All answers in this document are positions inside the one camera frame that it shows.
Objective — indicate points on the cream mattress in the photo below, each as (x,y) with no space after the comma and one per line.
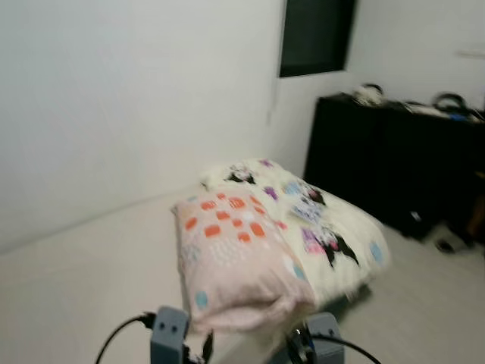
(76,288)

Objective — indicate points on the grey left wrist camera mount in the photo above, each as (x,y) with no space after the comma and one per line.
(168,337)

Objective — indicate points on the cream cartoon print quilt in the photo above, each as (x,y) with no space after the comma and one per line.
(341,227)

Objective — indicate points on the pink pillow orange spots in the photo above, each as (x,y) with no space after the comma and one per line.
(235,273)

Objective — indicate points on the dark window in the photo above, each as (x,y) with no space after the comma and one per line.
(314,34)

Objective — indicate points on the white grey headset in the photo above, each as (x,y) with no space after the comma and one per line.
(369,95)

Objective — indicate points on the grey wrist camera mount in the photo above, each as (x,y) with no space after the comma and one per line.
(327,345)
(168,337)

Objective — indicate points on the black headset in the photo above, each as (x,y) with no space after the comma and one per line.
(436,105)

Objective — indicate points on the black cabinet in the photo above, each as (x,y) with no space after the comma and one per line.
(394,159)

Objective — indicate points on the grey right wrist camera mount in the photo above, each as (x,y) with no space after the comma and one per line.
(327,345)

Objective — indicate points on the small dark floor item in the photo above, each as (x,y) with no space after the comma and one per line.
(451,241)

